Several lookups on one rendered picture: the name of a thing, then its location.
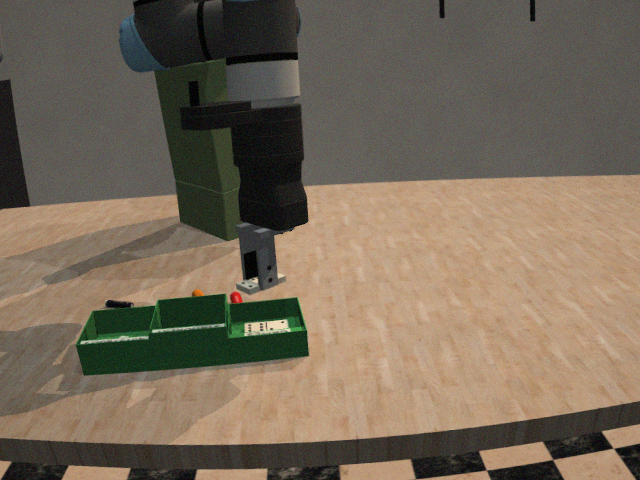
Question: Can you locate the white domino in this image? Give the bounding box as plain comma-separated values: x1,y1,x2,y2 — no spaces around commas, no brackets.
236,273,286,295
245,320,289,332

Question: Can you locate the green three-compartment bin rack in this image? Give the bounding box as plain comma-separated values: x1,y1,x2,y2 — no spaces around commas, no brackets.
76,293,309,376

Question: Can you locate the red battery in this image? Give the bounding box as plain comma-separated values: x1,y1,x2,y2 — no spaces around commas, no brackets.
230,292,243,304

